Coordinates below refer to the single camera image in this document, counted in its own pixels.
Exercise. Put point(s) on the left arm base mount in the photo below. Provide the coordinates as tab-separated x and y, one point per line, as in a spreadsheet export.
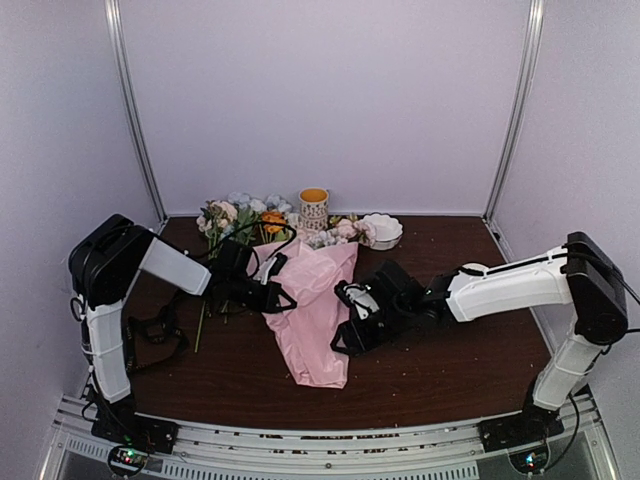
147	434

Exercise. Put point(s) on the pile of fake flowers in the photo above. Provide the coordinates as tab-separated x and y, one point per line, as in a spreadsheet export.
237	218

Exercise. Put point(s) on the floral mug with yellow inside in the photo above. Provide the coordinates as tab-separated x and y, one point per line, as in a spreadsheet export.
314	209

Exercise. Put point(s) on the aluminium frame post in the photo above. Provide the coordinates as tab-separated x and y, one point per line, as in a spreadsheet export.
117	39
525	78

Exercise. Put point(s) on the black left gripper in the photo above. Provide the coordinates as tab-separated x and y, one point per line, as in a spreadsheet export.
268	304

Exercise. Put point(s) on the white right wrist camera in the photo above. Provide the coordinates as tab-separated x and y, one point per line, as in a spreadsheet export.
358	299

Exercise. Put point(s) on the pink wrapping paper sheet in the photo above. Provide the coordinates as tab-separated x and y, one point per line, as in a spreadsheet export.
304	333

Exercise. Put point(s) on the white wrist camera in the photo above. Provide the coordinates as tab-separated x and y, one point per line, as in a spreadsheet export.
358	299
270	268

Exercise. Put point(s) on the plain white bowl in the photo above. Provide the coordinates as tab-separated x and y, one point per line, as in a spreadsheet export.
473	269

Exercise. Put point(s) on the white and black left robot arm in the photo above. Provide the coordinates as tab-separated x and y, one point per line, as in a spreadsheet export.
106	264

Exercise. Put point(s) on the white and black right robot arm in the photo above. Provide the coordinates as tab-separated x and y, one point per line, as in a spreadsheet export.
577	273

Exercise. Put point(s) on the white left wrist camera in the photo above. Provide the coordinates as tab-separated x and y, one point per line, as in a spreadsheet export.
270	268

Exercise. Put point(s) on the white scalloped bowl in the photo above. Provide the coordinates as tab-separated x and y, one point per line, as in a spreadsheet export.
388	231

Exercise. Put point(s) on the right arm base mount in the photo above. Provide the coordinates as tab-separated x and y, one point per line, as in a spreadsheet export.
516	430

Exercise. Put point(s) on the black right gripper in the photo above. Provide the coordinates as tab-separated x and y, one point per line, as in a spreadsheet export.
357	342

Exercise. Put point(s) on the right aluminium frame post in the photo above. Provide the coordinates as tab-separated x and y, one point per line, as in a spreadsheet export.
525	78

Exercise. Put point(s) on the aluminium front rail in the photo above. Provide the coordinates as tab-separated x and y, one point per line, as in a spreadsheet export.
451	450

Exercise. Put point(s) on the left aluminium frame post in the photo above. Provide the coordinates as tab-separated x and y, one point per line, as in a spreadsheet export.
117	39

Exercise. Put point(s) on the orange fake flower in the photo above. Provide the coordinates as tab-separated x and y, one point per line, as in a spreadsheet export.
273	227

